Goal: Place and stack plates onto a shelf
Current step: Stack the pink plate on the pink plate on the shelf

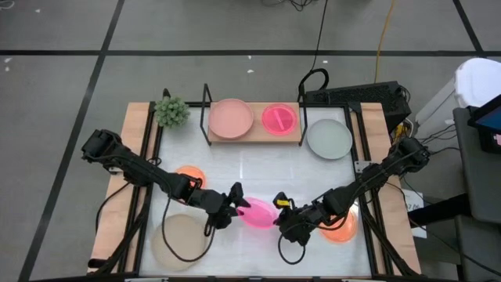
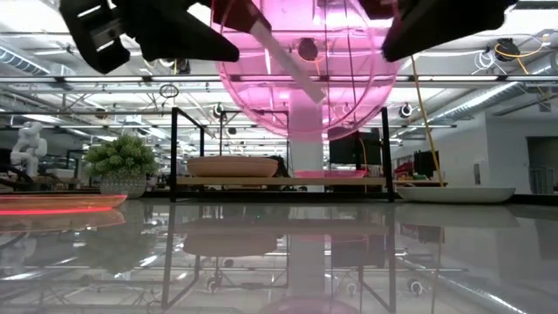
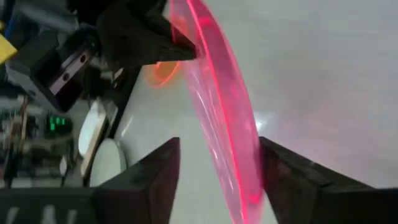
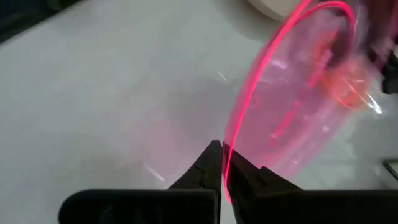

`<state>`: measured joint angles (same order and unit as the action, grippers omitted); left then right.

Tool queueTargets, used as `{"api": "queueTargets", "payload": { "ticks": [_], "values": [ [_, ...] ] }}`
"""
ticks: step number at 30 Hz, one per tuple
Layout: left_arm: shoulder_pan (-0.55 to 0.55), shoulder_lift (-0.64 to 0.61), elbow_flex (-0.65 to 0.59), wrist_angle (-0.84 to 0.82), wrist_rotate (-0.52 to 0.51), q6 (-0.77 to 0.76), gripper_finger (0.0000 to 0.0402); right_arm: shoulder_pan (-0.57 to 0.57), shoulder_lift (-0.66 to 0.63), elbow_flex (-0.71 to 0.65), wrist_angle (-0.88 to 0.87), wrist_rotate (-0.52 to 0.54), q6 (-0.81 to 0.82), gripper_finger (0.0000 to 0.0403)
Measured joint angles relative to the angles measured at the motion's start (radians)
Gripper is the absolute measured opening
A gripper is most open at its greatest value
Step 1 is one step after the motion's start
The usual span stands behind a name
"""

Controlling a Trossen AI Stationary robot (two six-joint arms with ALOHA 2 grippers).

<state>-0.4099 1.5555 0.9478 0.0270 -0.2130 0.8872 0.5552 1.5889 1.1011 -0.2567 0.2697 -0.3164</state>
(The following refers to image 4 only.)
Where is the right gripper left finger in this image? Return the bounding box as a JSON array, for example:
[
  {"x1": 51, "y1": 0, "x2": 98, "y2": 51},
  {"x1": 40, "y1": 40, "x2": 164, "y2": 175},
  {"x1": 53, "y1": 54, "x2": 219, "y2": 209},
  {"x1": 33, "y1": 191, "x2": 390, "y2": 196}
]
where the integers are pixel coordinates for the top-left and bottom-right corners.
[{"x1": 58, "y1": 139, "x2": 223, "y2": 224}]

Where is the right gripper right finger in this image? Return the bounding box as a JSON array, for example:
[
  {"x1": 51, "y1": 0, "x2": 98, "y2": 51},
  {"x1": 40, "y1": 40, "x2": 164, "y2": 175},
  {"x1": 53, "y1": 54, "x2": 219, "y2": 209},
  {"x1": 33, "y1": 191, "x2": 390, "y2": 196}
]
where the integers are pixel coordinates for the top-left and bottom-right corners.
[{"x1": 222, "y1": 142, "x2": 398, "y2": 224}]

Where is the large pink translucent plate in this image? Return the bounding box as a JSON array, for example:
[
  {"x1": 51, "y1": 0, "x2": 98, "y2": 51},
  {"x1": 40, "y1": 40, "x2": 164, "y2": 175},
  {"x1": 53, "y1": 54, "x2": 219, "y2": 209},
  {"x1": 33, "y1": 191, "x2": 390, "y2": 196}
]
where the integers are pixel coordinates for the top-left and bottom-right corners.
[{"x1": 222, "y1": 0, "x2": 383, "y2": 203}]

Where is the cream white plate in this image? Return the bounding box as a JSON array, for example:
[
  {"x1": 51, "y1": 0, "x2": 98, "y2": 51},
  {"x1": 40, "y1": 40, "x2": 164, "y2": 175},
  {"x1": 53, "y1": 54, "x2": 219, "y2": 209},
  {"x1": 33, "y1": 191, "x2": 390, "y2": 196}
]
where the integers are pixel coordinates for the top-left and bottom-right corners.
[{"x1": 247, "y1": 0, "x2": 304, "y2": 21}]

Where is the black rig frame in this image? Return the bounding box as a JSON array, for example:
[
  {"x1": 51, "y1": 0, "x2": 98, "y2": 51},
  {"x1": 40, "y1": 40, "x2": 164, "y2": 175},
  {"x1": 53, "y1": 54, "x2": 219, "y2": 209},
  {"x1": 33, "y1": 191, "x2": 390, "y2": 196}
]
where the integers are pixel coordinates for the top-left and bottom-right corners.
[{"x1": 0, "y1": 0, "x2": 81, "y2": 44}]

